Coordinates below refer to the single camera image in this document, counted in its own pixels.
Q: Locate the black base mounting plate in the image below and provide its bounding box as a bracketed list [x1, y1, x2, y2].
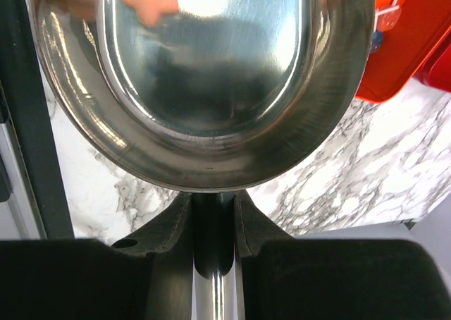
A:
[1, 0, 74, 239]

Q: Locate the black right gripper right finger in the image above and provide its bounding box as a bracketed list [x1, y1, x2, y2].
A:
[234, 192, 450, 319]

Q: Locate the red tray of swirl lollipops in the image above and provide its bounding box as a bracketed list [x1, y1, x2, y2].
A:
[414, 45, 451, 92]

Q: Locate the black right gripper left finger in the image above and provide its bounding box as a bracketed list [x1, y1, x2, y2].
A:
[1, 193, 193, 319]

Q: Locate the orange tray of clear lollipops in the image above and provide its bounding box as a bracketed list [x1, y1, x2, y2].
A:
[356, 0, 450, 104]

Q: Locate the steel candy scoop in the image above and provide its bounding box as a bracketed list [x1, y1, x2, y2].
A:
[29, 0, 374, 319]

